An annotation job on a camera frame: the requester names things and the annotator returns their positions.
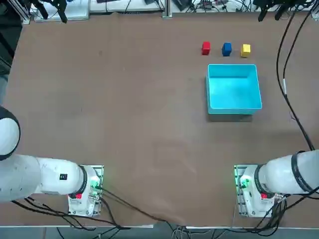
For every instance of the red block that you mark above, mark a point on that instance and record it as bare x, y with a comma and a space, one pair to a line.
206, 47

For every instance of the blue block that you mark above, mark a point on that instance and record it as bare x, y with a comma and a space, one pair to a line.
227, 49

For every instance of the yellow block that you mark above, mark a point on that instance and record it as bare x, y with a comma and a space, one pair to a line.
245, 50

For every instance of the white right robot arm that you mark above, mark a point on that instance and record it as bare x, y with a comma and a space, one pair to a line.
281, 174

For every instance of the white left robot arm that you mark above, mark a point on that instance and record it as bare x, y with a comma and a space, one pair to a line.
37, 174

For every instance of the cyan plastic box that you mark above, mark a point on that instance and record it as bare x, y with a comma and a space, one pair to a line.
233, 89

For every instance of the black tripod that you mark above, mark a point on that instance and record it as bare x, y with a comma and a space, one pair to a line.
62, 12
262, 15

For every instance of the aluminium camera post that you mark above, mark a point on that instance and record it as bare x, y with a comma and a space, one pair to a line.
167, 8

